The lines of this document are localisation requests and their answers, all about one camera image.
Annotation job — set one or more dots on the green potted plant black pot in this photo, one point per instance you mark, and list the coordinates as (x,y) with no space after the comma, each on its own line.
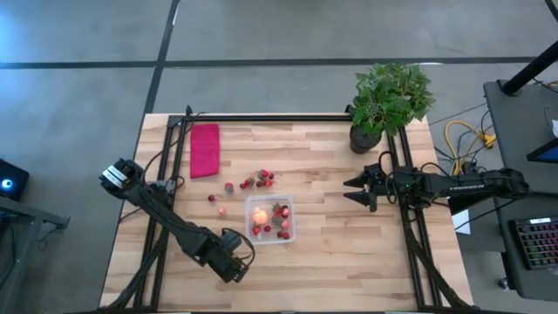
(388,98)

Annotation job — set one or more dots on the small red strawberry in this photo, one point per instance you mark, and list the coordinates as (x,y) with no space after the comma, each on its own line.
(285,213)

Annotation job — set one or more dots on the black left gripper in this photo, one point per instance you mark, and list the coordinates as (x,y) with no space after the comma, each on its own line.
(220,258)

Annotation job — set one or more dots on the screen with blue display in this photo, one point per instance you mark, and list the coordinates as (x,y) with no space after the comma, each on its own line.
(547,153)

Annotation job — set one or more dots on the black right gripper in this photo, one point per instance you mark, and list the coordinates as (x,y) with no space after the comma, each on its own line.
(383,189)

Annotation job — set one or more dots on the red strawberry green calyx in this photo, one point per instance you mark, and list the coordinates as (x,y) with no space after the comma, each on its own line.
(277,211)
(264,173)
(256,230)
(268,183)
(249,182)

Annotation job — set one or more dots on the gray desk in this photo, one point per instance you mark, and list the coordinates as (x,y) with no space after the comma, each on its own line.
(523,122)

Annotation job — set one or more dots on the black box blue light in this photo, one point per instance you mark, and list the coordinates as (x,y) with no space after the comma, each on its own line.
(15,181)

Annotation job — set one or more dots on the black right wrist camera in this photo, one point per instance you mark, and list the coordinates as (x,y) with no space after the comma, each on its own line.
(377,171)

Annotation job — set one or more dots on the pink berry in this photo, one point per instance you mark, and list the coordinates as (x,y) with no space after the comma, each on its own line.
(285,224)
(222,211)

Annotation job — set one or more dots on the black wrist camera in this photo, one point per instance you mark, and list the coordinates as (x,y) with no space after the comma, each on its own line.
(377,171)
(232,240)

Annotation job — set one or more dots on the backlit colourful keyboard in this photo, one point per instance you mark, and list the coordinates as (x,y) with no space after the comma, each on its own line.
(538,244)

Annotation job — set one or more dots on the green leaf sprig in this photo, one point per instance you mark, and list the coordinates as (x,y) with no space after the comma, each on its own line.
(257,177)

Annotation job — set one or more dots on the black curved bracket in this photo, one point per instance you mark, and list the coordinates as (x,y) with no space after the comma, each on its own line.
(349,109)

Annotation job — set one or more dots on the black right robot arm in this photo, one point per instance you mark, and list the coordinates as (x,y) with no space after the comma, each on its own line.
(479,185)

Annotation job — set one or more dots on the strawberry with leafy stem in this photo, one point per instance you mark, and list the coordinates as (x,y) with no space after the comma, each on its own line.
(229,187)

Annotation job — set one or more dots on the orange peach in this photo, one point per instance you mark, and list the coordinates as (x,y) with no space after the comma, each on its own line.
(260,216)

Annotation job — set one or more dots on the clear plastic tupperware container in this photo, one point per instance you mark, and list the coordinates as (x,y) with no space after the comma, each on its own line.
(270,242)

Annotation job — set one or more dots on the gray metal stand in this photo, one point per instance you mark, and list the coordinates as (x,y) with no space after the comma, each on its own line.
(26,211)

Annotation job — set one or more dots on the black pole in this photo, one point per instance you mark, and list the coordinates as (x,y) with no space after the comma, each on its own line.
(529,70)

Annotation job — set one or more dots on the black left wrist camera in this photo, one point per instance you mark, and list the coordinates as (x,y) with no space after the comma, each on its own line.
(232,240)

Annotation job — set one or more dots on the white paper sheet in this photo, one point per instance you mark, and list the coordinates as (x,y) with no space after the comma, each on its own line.
(461,223)

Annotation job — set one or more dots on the red folded cloth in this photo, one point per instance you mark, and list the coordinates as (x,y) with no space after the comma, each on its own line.
(205,150)

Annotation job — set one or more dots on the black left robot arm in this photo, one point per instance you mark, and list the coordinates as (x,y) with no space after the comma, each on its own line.
(174,222)

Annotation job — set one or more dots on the black caster wheel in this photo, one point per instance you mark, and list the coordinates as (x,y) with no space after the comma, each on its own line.
(503,283)

